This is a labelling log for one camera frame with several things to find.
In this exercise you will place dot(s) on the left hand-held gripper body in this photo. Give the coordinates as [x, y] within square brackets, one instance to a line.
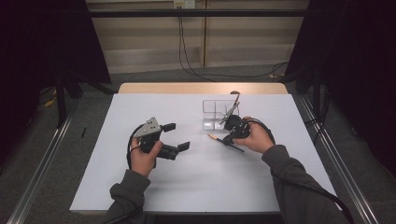
[149, 129]

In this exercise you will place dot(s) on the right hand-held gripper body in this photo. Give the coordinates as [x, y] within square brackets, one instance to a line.
[238, 129]

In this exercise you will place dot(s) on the clear acrylic pen holder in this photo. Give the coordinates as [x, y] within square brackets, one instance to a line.
[211, 124]

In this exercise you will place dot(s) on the person's right hand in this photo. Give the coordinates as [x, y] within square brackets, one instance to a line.
[258, 138]

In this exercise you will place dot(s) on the person's left hand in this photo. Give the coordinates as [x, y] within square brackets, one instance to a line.
[143, 161]

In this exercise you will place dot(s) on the white table cover sheet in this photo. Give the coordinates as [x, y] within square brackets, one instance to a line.
[186, 186]

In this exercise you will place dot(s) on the black metal stand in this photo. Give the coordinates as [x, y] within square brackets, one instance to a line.
[317, 93]
[60, 99]

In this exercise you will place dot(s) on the black crossbar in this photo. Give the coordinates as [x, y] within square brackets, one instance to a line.
[186, 13]

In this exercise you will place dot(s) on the black curtain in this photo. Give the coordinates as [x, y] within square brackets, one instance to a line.
[358, 62]
[37, 46]

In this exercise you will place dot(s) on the aluminium floor rail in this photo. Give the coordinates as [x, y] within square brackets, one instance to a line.
[40, 168]
[339, 161]

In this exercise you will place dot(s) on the white wall outlet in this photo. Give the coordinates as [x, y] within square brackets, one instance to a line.
[184, 3]

